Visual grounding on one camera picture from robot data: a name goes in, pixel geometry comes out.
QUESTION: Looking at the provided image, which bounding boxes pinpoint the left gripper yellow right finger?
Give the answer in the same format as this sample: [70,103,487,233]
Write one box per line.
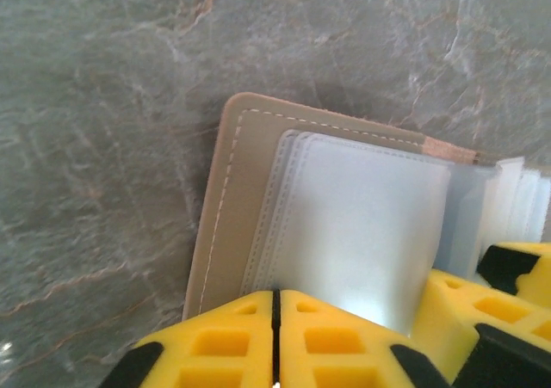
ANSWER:
[275,288,454,388]

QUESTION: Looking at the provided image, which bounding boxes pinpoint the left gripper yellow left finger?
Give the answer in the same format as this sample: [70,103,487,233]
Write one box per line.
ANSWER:
[101,288,279,388]

